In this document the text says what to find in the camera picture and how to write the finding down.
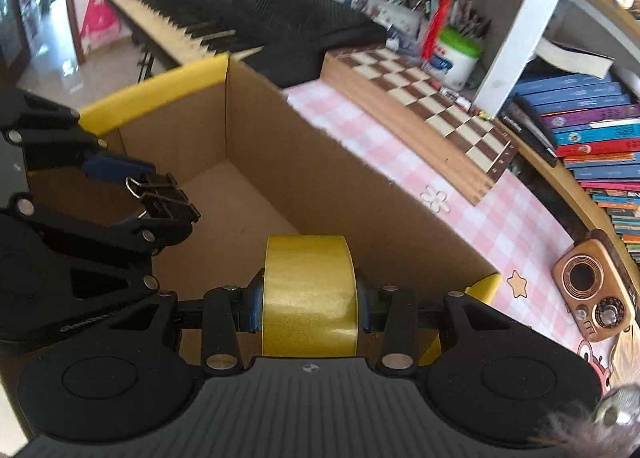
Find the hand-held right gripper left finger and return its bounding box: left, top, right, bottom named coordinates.
left=107, top=269, right=265, bottom=373

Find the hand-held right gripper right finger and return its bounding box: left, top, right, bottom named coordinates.
left=356, top=279, right=502, bottom=373

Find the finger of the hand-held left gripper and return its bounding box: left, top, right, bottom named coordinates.
left=9, top=192, right=194, bottom=310
left=0, top=88, right=156, bottom=185

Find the yellow tape roll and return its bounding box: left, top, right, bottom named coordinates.
left=261, top=235, right=358, bottom=358

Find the black binder clip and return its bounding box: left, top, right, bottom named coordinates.
left=125, top=173, right=202, bottom=239

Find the yellow cardboard box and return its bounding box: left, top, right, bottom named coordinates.
left=25, top=52, right=502, bottom=369

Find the black keyboard stand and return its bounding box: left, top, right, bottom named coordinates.
left=132, top=36, right=161, bottom=86

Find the pink checked desk mat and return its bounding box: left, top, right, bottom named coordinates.
left=282, top=81, right=616, bottom=389

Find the pink plastic bag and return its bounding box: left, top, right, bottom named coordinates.
left=80, top=0, right=122, bottom=54

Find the wooden chessboard box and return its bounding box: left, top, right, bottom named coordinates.
left=320, top=46, right=521, bottom=206

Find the brown retro radio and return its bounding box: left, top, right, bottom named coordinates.
left=551, top=229, right=638, bottom=344

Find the black electronic keyboard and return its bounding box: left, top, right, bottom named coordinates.
left=105, top=0, right=388, bottom=89

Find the small white marker pen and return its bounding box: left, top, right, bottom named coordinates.
left=434, top=81, right=473, bottom=113

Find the grey furry pompom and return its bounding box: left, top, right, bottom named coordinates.
left=530, top=383, right=640, bottom=458

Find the white jar green lid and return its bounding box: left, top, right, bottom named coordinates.
left=432, top=27, right=485, bottom=90

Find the red tassel ornament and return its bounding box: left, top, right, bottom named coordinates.
left=421, top=0, right=460, bottom=62

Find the stack of colourful books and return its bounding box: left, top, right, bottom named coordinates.
left=500, top=71, right=640, bottom=264

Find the white pen holder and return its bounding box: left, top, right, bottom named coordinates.
left=350, top=0, right=426, bottom=39

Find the white paperback book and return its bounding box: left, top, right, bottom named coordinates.
left=537, top=36, right=616, bottom=80

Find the white wooden bookshelf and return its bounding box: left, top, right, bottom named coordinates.
left=472, top=0, right=640, bottom=289

